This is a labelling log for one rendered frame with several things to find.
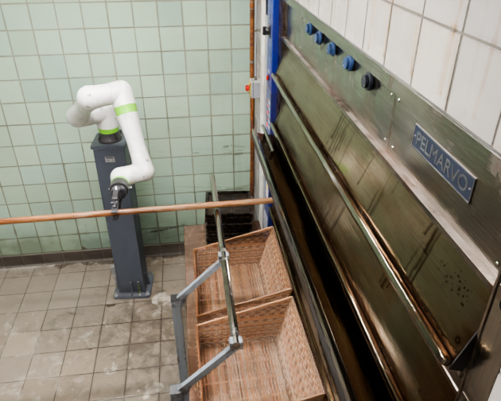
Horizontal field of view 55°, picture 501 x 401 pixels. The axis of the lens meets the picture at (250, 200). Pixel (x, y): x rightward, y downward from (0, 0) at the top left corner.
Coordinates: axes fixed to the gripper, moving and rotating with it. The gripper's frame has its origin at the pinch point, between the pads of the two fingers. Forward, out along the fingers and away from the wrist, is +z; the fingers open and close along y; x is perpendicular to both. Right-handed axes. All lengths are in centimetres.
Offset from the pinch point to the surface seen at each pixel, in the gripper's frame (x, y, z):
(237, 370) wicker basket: -51, 60, 50
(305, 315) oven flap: -80, 24, 56
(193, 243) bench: -36, 62, -53
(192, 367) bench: -30, 61, 45
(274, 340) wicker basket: -72, 60, 35
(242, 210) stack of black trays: -67, 32, -42
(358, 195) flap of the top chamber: -81, -56, 90
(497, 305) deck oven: -82, -70, 149
